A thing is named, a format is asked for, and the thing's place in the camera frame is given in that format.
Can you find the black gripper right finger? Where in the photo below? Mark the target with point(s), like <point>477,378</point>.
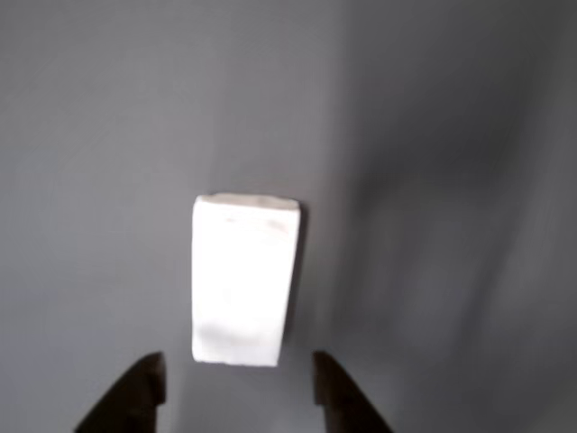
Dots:
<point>342,401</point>

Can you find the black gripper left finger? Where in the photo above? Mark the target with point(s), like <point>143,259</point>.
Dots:
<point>130,401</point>

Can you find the white rectangular block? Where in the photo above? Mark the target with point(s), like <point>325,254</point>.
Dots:
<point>243,279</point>

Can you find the grey table mat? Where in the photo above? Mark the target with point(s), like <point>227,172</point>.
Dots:
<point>90,135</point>

